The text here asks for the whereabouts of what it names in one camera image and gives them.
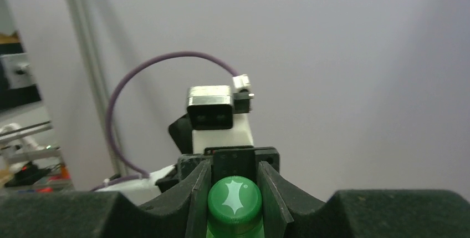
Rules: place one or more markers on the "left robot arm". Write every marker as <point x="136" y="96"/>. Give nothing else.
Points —
<point x="140" y="189"/>

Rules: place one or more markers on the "green bottle cap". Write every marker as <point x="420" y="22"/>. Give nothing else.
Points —
<point x="234" y="200"/>

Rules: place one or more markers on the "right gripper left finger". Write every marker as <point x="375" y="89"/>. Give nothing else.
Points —
<point x="179" y="212"/>

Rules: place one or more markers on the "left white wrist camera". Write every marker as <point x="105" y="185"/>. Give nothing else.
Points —
<point x="218" y="115"/>

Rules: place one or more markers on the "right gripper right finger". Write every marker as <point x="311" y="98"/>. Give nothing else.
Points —
<point x="288" y="211"/>

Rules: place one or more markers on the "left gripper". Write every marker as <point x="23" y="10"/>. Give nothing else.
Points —
<point x="230" y="161"/>

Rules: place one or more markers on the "green plastic bottle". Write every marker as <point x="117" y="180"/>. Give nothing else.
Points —
<point x="235" y="231"/>

